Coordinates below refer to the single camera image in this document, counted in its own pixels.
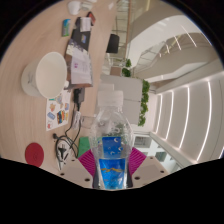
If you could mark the white card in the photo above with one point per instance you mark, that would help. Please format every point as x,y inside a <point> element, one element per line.
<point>85,24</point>

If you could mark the black office chair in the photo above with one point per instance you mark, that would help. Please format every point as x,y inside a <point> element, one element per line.
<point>112,43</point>

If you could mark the tall clear shaker bottle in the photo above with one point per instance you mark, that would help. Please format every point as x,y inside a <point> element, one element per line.
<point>87,125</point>

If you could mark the ceiling light strips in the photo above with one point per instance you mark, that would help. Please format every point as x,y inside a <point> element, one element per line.
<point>186,113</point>

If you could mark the flat round red coaster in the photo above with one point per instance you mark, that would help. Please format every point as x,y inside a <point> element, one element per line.
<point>34,154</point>

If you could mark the white ceramic mug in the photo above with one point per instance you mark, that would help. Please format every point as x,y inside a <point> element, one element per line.
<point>50,75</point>

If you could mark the black power adapter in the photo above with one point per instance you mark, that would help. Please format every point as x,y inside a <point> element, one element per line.
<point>79,95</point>

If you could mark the red phone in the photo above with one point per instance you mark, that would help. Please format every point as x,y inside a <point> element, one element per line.
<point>91,18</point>

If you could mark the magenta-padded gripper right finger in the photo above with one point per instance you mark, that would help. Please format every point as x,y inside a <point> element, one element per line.
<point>150,166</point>

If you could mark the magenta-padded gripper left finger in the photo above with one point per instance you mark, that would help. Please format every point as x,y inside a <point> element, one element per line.
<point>75,168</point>

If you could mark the clear blue-label water bottle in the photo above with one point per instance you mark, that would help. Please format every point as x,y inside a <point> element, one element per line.
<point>111,166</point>

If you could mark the open paper booklet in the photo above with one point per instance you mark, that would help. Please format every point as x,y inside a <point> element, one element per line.
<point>80,66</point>

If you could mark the small potted plants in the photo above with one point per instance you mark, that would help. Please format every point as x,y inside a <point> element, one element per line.
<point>126,68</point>

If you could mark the small teal box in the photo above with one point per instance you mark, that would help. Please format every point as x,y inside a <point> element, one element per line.
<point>66,27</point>

